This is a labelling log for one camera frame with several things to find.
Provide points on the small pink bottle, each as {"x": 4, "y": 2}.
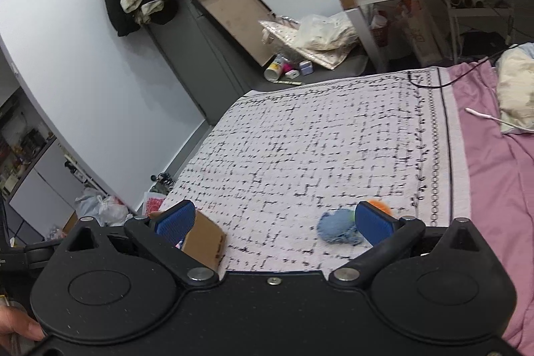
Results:
{"x": 288, "y": 68}

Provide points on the small blue knitted toy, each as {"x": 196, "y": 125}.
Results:
{"x": 338, "y": 229}

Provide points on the pastel floral quilt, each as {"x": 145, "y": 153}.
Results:
{"x": 517, "y": 89}

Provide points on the paper cup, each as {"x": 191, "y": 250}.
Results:
{"x": 274, "y": 70}

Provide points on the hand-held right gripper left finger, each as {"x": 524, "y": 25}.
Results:
{"x": 175, "y": 222}

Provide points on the white black patterned blanket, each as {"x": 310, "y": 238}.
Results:
{"x": 313, "y": 130}

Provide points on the patterned beige tote bag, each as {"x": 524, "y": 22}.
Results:
{"x": 321, "y": 58}

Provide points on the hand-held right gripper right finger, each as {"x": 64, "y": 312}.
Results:
{"x": 373, "y": 222}

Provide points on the small light blue box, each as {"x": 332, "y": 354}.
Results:
{"x": 306, "y": 68}

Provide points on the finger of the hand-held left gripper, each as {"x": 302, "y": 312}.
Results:
{"x": 48, "y": 246}

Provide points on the grey door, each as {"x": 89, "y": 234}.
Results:
{"x": 183, "y": 51}

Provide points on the brown cardboard box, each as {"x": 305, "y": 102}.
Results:
{"x": 204, "y": 241}

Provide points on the clear bag of cream fabric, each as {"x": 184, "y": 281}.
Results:
{"x": 325, "y": 32}

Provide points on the grey plastic bag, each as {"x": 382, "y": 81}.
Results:
{"x": 88, "y": 201}

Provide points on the pink bed sheet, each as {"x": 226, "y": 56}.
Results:
{"x": 492, "y": 193}

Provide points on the flat brown cardboard panel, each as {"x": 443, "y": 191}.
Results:
{"x": 233, "y": 14}

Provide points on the small white box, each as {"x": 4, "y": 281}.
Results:
{"x": 292, "y": 74}

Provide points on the white plastic bag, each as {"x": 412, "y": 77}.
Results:
{"x": 113, "y": 211}

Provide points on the round orange green plush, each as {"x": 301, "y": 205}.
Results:
{"x": 381, "y": 206}

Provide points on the cluttered shelf unit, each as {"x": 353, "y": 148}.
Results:
{"x": 37, "y": 172}

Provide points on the red printed plastic bag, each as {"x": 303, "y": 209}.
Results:
{"x": 153, "y": 202}

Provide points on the person's left hand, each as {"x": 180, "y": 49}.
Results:
{"x": 21, "y": 324}

